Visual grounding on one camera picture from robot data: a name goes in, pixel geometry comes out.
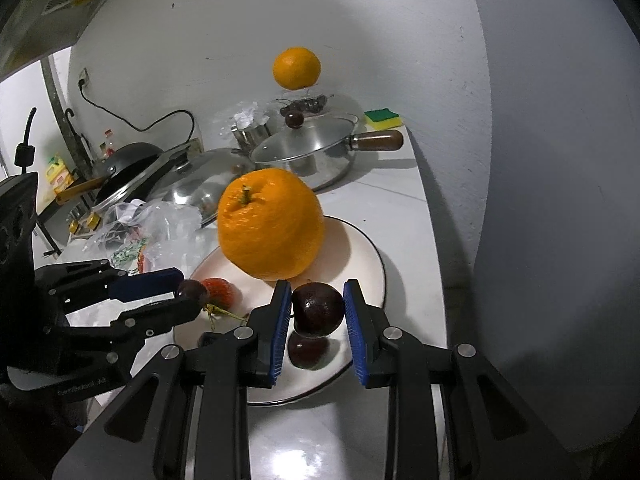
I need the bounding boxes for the black cooker power cable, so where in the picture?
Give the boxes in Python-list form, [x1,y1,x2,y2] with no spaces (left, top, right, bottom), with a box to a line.
[80,82,196,143]

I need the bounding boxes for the dark vertical pipe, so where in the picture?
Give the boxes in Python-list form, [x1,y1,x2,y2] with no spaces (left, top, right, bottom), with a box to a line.
[42,52,76,171]

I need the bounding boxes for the clear plastic fruit box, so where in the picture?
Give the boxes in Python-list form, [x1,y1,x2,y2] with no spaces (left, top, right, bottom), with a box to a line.
[277,91,331,116]

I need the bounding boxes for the small round orange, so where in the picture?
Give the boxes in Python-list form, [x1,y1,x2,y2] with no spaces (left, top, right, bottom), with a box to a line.
[272,47,321,90]

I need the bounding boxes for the grey range hood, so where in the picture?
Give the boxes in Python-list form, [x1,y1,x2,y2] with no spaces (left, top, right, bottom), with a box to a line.
[0,0,131,78]

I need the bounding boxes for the green yellow sponge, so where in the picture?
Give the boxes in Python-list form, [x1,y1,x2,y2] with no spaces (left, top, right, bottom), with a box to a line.
[364,107,404,131]

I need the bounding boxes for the stainless steel canister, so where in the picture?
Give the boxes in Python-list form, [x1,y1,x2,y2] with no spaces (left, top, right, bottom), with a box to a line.
[231,119,271,153]

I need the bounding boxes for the printed clear plastic bag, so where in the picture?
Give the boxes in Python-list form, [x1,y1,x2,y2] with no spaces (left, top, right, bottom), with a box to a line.
[82,199,203,281]

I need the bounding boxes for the grey refrigerator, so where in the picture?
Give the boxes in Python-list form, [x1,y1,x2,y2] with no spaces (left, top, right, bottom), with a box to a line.
[462,0,640,376]

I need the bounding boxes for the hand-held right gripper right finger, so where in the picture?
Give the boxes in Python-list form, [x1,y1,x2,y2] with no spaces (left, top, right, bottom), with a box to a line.
[342,279,581,480]

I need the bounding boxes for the steel induction cooker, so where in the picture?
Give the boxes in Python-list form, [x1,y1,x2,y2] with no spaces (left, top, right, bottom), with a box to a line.
[67,137,205,236]

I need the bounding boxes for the black wok wooden handle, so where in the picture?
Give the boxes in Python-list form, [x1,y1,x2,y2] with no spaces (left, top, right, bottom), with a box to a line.
[55,142,166,206]

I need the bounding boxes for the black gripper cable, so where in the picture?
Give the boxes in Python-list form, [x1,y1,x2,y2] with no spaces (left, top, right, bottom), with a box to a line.
[14,106,38,176]

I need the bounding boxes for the black metal rack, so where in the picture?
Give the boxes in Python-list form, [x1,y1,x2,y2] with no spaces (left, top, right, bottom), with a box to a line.
[32,200,68,258]

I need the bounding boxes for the crumpled clear plastic bag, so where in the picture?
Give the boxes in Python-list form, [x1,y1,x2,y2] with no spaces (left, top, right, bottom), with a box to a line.
[220,101,273,136]

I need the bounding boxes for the pile of boxed cherries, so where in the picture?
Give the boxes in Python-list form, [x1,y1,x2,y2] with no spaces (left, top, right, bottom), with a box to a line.
[280,100,326,114]

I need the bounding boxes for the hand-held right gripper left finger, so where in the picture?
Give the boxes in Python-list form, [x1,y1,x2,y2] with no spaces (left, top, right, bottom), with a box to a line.
[60,280,293,480]

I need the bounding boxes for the lidded steel pot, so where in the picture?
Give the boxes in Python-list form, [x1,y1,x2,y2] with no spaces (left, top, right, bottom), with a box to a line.
[250,110,405,192]

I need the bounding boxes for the large bumpy orange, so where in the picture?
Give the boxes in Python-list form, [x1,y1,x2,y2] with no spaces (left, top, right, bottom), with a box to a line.
[216,169,326,282]

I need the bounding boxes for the large domed glass lid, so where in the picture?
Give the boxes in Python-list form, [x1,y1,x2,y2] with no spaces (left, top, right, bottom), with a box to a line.
[150,147,257,228]

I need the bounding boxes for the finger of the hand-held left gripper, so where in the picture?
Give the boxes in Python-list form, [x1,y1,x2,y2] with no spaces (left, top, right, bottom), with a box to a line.
[64,295,203,357]
[36,259,186,305]

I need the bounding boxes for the white plate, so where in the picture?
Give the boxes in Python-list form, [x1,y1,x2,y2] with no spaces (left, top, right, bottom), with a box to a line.
[187,215,387,407]

